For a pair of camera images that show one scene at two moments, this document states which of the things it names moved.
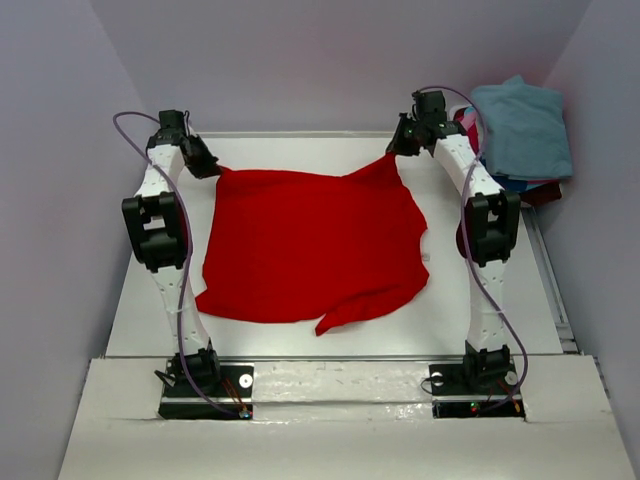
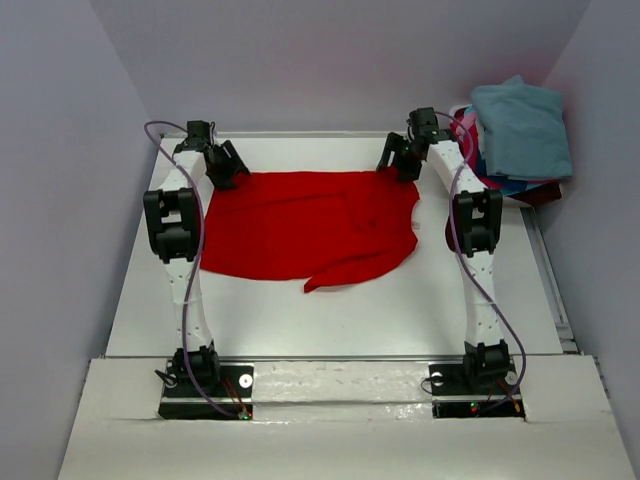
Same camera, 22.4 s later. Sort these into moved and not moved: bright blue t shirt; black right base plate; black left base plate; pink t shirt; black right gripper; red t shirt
Moved: red t shirt; black right gripper
Not moved: pink t shirt; black right base plate; bright blue t shirt; black left base plate
